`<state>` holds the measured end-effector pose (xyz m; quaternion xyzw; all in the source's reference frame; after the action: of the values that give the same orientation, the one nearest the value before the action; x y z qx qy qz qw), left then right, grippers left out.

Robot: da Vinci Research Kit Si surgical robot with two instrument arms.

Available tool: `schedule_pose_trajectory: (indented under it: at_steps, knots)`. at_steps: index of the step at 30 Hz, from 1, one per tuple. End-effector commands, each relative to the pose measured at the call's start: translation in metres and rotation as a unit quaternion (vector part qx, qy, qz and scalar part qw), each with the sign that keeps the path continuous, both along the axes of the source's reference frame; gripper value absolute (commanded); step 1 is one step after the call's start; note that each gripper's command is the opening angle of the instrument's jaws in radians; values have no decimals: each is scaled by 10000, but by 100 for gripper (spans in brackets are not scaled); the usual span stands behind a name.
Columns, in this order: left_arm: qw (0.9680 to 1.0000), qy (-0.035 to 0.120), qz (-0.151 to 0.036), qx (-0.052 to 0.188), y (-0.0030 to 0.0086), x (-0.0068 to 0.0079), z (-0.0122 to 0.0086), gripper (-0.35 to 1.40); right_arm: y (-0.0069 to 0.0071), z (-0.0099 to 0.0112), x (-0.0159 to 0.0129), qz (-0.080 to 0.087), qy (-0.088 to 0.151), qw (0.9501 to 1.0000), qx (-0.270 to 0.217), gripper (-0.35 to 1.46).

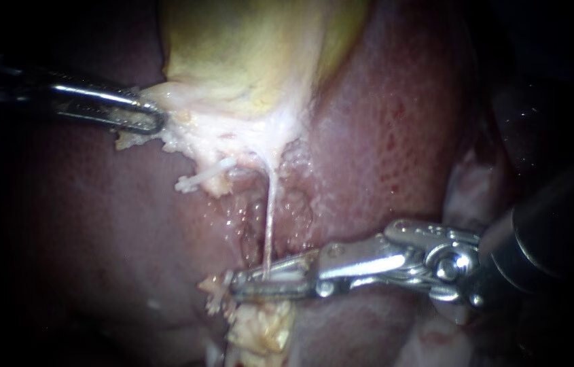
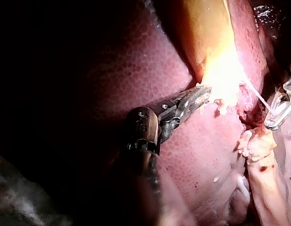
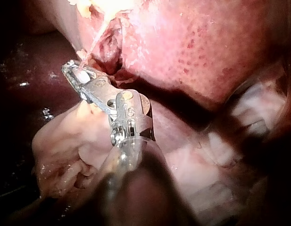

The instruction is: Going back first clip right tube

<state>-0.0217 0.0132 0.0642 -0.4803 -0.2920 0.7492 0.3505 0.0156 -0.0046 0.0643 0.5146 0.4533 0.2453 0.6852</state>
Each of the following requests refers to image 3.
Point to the right arm instrument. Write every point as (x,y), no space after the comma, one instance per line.
(128,110)

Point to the right arm instrument jaw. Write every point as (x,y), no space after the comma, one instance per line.
(88,71)
(73,81)

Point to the white clip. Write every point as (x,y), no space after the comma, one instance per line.
(83,77)

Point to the dark right arm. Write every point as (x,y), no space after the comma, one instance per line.
(145,193)

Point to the thin tube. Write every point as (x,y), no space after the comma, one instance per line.
(95,42)

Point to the pale fatty tissue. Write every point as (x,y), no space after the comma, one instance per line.
(82,54)
(65,146)
(197,169)

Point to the gallbladder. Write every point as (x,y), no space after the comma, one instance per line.
(107,9)

